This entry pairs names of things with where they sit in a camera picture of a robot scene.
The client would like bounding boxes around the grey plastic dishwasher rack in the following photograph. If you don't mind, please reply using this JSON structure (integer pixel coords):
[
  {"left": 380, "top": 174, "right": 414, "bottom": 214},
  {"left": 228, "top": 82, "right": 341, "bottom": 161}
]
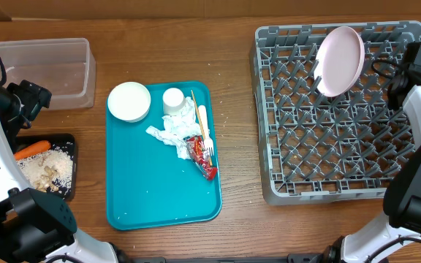
[{"left": 249, "top": 20, "right": 421, "bottom": 205}]

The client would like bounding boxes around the white plastic fork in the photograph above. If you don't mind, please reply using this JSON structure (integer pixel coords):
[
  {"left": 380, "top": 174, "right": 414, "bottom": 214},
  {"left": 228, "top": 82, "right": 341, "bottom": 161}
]
[{"left": 198, "top": 105, "right": 214, "bottom": 156}]

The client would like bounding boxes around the pile of rice and peanuts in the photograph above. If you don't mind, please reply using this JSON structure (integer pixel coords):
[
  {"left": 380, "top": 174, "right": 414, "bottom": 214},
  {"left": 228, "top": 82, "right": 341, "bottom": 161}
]
[{"left": 17, "top": 150, "right": 74, "bottom": 193}]

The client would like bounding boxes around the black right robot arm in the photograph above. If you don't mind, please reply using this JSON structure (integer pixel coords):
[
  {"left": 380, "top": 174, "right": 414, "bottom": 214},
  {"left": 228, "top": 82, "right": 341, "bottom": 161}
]
[{"left": 316, "top": 42, "right": 421, "bottom": 262}]

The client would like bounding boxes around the teal plastic serving tray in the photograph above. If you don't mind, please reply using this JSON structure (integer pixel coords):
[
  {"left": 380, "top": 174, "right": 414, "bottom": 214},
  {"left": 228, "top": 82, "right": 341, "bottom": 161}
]
[{"left": 105, "top": 81, "right": 222, "bottom": 230}]

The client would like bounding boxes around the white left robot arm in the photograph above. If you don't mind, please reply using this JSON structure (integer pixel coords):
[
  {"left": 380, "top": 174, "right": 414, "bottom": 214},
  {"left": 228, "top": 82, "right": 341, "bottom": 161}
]
[{"left": 0, "top": 77, "right": 129, "bottom": 262}]

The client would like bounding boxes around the white bowl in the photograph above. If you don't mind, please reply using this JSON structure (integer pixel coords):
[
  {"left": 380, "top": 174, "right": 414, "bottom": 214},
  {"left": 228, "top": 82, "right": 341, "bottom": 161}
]
[{"left": 107, "top": 82, "right": 151, "bottom": 123}]

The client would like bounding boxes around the white tissue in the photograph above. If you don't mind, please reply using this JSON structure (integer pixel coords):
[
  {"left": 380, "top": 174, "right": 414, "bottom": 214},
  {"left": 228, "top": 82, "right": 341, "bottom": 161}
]
[{"left": 145, "top": 96, "right": 202, "bottom": 159}]

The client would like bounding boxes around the black food waste tray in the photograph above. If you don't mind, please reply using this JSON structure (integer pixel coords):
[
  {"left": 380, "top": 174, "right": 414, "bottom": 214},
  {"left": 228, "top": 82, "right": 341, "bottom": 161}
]
[{"left": 16, "top": 133, "right": 78, "bottom": 201}]

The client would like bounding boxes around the orange carrot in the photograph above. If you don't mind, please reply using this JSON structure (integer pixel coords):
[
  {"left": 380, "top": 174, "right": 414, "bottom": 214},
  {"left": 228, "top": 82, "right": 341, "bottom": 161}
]
[{"left": 14, "top": 140, "right": 51, "bottom": 161}]

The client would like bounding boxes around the clear plastic bin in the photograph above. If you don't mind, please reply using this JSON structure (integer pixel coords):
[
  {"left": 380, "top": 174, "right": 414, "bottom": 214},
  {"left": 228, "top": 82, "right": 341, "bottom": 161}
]
[{"left": 0, "top": 38, "right": 96, "bottom": 110}]

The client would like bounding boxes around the white paper cup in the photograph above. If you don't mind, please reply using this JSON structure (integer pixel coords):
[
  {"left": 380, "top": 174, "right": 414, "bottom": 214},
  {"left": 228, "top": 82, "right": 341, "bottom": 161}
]
[{"left": 162, "top": 88, "right": 186, "bottom": 116}]

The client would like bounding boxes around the red snack wrapper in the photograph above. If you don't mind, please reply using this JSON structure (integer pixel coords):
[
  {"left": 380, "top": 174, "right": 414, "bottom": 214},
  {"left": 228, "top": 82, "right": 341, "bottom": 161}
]
[{"left": 185, "top": 136, "right": 218, "bottom": 181}]

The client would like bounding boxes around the large white plate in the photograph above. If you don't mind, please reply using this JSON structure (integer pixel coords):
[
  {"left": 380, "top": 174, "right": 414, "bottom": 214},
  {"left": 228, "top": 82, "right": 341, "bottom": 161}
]
[{"left": 314, "top": 26, "right": 365, "bottom": 97}]

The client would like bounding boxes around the wooden chopstick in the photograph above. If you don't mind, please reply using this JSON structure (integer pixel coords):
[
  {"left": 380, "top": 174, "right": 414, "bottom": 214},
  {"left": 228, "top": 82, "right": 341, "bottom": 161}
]
[{"left": 191, "top": 91, "right": 213, "bottom": 165}]

